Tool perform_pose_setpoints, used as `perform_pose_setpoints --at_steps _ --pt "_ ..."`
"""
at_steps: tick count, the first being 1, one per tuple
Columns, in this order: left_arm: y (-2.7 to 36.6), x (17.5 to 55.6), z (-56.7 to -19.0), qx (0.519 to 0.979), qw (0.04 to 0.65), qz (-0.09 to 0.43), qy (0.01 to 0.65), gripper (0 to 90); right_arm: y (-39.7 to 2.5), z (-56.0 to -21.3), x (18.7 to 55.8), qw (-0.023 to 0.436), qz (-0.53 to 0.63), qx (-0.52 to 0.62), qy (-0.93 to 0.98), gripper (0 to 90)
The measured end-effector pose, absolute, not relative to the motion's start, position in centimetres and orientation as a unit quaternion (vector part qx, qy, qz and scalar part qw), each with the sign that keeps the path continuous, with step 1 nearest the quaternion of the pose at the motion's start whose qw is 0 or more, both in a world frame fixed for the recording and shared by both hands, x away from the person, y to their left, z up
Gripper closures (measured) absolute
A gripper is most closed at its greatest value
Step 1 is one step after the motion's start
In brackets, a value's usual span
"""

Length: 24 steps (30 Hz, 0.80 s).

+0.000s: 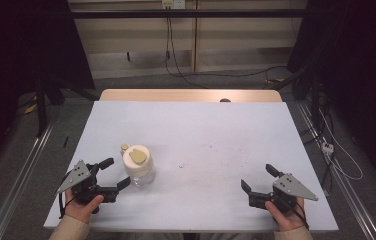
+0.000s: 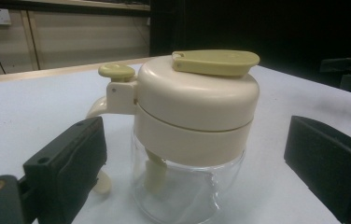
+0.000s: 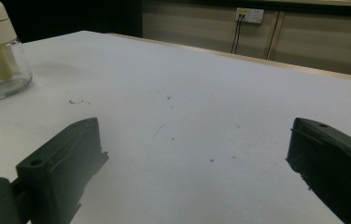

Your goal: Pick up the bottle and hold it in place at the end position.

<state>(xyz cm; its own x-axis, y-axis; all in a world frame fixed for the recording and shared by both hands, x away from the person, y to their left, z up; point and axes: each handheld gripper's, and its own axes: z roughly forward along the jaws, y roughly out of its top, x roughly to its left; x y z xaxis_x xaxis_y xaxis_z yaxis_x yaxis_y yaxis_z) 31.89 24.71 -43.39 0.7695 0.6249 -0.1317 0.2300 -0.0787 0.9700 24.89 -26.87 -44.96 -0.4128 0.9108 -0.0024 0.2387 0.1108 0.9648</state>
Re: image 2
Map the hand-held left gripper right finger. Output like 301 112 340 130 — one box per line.
283 115 351 224

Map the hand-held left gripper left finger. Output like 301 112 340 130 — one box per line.
22 116 108 224

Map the glass jar with cream lid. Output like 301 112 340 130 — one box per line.
86 49 261 224

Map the dark curtain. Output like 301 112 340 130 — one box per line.
149 0 351 98

